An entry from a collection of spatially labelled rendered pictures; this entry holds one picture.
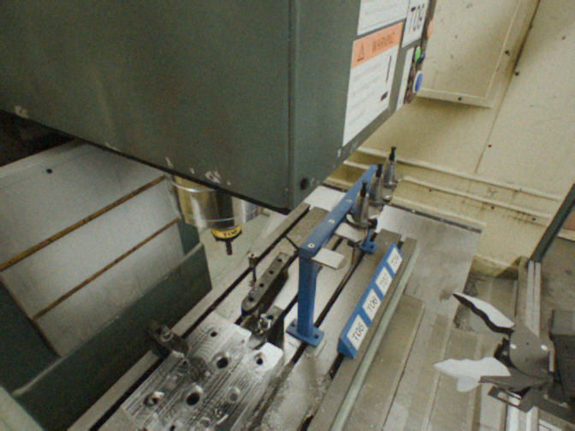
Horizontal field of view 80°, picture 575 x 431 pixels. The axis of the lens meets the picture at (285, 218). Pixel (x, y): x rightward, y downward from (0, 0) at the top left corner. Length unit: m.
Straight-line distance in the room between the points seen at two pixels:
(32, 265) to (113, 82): 0.61
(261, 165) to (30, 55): 0.34
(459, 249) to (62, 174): 1.37
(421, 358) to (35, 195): 1.13
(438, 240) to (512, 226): 0.27
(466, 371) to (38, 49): 0.67
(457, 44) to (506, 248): 0.81
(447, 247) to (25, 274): 1.40
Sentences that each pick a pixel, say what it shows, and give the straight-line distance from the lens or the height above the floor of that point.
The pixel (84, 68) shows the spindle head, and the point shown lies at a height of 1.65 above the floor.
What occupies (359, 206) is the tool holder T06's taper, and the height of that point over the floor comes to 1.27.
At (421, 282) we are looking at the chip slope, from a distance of 1.48.
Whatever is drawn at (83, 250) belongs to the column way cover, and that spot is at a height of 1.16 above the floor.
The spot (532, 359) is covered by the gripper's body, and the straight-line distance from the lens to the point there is 0.60.
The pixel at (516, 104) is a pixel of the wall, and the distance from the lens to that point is 1.40.
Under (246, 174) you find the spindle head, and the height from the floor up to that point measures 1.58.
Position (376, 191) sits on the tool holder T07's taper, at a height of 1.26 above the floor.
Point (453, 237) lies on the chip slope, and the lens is 1.59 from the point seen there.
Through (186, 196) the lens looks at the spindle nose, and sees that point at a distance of 0.50.
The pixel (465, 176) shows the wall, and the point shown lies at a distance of 1.49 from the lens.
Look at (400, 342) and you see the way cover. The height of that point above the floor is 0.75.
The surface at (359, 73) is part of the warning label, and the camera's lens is 0.39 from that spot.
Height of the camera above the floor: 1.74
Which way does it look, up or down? 37 degrees down
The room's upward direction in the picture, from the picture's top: straight up
